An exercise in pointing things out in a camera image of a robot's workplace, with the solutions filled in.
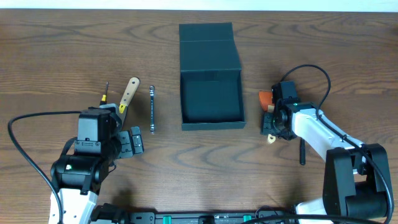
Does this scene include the silver ratchet wrench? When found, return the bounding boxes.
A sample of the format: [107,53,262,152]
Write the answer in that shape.
[149,85,155,134]

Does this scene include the orange scraper wooden handle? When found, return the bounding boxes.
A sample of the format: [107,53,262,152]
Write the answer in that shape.
[259,91,274,113]

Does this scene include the small steel hammer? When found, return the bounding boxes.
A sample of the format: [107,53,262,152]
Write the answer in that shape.
[299,138,306,166]

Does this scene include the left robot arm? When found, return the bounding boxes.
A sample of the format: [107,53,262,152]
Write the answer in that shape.
[49,108,144,223]

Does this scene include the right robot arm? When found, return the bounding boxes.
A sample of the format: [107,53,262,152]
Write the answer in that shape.
[262,99,394,223]

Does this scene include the black yellow screwdriver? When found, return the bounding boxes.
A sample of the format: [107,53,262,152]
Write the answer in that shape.
[99,82,109,106]

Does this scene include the dark green open box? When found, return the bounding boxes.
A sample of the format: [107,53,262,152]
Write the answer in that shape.
[179,22,246,131]

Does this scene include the metal putty knife wooden handle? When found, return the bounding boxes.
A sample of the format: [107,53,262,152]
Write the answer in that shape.
[118,77,140,123]

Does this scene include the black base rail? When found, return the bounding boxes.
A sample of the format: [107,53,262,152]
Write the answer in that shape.
[90,203,360,224]

